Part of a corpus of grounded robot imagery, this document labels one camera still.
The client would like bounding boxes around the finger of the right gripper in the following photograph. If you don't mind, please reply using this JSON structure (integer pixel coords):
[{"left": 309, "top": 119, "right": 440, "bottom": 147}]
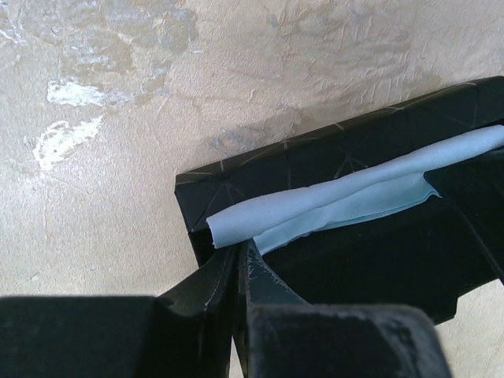
[{"left": 424, "top": 147, "right": 503, "bottom": 280}]

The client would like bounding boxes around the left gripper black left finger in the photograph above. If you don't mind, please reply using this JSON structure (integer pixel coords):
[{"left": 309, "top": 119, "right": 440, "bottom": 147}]
[{"left": 1, "top": 250, "right": 236, "bottom": 377}]

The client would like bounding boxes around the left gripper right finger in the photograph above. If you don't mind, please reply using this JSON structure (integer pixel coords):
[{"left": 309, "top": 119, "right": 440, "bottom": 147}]
[{"left": 235, "top": 241, "right": 452, "bottom": 377}]

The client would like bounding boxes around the blue cleaning cloth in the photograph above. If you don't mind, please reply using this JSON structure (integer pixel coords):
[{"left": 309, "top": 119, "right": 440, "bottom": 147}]
[{"left": 206, "top": 124, "right": 503, "bottom": 254}]

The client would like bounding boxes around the black glasses case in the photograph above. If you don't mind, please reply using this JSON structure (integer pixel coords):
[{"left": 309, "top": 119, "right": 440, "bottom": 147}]
[{"left": 175, "top": 76, "right": 503, "bottom": 323}]

